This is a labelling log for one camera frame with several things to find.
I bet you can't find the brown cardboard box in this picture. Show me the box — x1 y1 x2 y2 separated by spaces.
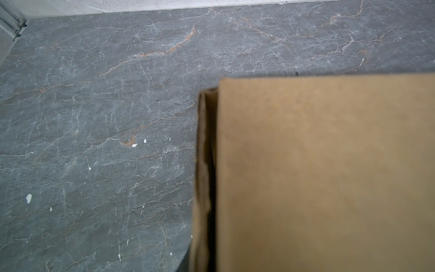
189 73 435 272

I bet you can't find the aluminium frame rail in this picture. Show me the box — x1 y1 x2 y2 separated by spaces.
0 0 27 64

